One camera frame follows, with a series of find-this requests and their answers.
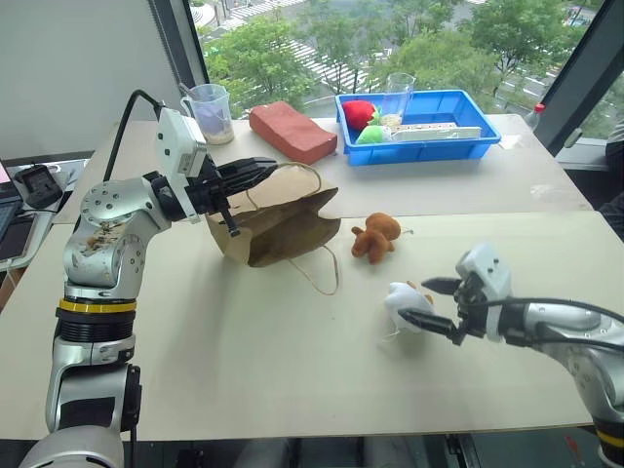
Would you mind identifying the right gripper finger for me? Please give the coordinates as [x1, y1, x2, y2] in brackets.
[396, 308, 460, 342]
[420, 276, 460, 296]

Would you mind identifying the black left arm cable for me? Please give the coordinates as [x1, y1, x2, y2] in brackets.
[103, 89, 167, 182]

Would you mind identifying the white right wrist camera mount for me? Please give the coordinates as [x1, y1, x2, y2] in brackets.
[454, 242, 514, 342]

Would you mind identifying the white power strip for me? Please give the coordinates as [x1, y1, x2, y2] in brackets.
[389, 122, 484, 144]

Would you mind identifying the clear measuring cup with handle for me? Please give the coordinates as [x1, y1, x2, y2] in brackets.
[179, 83, 236, 146]

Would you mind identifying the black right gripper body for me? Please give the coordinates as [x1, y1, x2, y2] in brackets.
[450, 273, 489, 347]

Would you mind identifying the open laptop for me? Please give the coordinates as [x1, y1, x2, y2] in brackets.
[0, 159, 23, 230]

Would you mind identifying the bottle with red cap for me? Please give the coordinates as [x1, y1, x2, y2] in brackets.
[525, 102, 548, 133]

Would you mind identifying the brown paper bag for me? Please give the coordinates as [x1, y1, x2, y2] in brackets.
[204, 162, 343, 297]

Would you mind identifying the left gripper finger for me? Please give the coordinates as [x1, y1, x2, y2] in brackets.
[223, 170, 273, 196]
[216, 156, 280, 181]

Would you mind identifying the blue plastic bin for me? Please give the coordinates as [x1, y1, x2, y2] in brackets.
[333, 89, 503, 168]

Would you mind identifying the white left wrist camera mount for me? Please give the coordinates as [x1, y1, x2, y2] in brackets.
[155, 107, 209, 226]

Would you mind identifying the dark tablet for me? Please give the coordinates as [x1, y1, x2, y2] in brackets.
[0, 213, 36, 263]

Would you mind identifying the white side desk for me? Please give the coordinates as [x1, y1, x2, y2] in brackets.
[0, 157, 92, 313]

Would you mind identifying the white plush toy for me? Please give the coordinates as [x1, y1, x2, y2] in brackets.
[382, 280, 437, 335]

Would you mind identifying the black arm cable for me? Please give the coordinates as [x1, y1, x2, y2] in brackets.
[485, 296, 624, 353]
[103, 89, 167, 182]

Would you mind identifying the clear plastic cup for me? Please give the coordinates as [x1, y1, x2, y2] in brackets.
[380, 72, 417, 129]

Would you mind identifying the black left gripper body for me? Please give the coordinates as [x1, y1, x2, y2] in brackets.
[186, 155, 242, 239]

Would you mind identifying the red plush toy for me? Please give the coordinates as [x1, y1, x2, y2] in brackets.
[340, 99, 380, 132]

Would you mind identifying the brown plush toy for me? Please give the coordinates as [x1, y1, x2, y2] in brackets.
[350, 211, 415, 266]

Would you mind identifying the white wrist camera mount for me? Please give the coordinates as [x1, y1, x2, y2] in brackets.
[155, 107, 209, 226]
[454, 242, 514, 342]

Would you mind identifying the red brick-shaped block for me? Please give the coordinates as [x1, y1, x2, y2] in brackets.
[249, 100, 339, 167]

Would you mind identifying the black device on desk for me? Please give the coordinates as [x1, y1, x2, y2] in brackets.
[14, 165, 65, 209]

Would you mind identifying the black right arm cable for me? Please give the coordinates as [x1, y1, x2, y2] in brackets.
[485, 296, 624, 353]

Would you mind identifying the green plush toy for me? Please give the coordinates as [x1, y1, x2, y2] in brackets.
[355, 124, 392, 146]

